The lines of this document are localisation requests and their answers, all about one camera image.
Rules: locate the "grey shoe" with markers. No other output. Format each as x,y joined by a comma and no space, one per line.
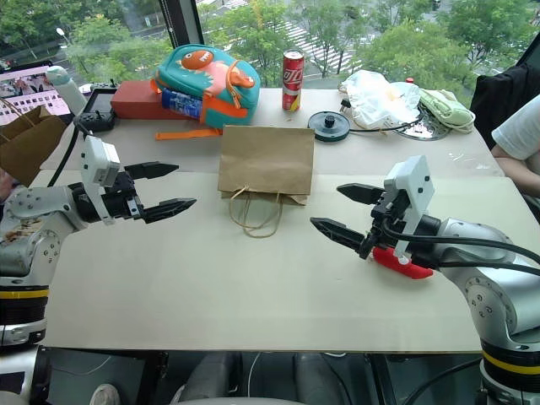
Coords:
105,394

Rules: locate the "person in white t-shirt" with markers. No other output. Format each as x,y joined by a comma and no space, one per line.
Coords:
519,143

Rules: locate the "red cola can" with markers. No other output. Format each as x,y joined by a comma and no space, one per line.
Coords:
293,80

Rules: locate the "light green cloth pouch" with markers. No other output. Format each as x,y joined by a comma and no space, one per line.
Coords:
445,107

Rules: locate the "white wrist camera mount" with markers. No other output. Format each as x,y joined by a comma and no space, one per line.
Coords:
415,181
98,162

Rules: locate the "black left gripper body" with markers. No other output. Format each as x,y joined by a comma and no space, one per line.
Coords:
122,198

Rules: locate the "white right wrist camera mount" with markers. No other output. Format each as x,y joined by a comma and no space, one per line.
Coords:
415,181

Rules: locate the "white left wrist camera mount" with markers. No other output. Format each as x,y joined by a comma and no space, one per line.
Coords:
98,162

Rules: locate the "red object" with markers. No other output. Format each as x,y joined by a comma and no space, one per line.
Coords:
392,261

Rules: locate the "teal dinosaur kids backpack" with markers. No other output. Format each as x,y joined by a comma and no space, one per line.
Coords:
211,71

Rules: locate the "black garment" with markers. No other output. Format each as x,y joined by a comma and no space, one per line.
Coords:
502,90

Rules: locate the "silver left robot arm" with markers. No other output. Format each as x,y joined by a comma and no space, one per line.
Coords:
29,236

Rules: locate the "black window frame post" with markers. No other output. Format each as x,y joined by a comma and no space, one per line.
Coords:
181,21

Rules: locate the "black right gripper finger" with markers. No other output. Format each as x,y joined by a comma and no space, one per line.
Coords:
337,231
360,193

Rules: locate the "black handheld controller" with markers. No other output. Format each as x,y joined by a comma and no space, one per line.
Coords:
99,105

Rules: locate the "flat brown paper bag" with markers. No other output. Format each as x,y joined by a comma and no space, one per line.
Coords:
266,162

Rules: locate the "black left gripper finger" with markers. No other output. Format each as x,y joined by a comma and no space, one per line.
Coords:
152,169
169,208

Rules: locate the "white crumpled plastic bag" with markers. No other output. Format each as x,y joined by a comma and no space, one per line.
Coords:
375,97

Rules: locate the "open brown paper bag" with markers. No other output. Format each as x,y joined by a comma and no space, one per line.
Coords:
25,143

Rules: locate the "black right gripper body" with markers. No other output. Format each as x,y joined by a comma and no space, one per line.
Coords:
386,223

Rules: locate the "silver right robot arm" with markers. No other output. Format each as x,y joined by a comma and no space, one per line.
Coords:
489,287

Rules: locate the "white bottle teal cap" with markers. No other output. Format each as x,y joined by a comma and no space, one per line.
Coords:
69,90

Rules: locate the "black round disc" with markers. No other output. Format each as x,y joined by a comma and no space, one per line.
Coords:
329,126

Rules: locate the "laptop screen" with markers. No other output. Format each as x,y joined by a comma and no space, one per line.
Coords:
29,95

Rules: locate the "round metal table grommet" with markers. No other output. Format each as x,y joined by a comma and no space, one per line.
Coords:
424,128

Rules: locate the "red rectangular box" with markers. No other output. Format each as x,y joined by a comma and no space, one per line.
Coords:
135,101

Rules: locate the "blue bottle in backpack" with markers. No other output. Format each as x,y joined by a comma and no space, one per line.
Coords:
181,102

